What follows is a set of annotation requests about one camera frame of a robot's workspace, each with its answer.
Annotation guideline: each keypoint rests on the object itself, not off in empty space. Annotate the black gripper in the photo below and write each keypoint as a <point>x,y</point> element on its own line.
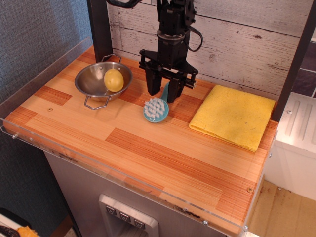
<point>171,54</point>

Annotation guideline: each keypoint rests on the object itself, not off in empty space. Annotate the blue brush with white bristles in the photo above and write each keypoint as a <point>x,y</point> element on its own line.
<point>156,109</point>

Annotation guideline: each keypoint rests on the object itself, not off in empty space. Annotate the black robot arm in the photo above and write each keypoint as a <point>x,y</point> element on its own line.
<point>176,17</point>

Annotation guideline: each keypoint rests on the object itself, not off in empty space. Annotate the yellow potato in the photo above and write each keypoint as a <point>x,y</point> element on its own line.
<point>113,80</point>

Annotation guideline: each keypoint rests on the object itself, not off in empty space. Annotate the yellow folded cloth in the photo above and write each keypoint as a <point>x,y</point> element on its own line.
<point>234,116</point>

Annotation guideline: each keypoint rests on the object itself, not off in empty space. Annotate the clear acrylic table guard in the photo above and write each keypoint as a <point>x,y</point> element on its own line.
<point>206,183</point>

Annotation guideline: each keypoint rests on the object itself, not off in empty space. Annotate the silver dispenser panel with buttons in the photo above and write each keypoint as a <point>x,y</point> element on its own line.
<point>122,220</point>

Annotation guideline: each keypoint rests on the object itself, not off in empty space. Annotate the white cabinet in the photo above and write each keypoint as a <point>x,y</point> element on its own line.
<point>292,160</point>

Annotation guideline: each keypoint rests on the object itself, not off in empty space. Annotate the orange and black object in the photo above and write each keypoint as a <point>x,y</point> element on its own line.
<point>19,232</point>

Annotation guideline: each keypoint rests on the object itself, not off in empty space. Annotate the steel bowl with wire handles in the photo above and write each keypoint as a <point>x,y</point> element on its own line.
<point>90,82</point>

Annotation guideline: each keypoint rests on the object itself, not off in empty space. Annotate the dark left frame post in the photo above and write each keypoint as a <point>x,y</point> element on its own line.
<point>100,28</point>

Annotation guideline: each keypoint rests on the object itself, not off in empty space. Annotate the dark frame post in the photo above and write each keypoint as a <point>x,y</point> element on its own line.
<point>100,28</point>
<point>296,63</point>

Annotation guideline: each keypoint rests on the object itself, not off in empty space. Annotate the dark right frame post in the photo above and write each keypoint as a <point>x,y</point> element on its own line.
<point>296,63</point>

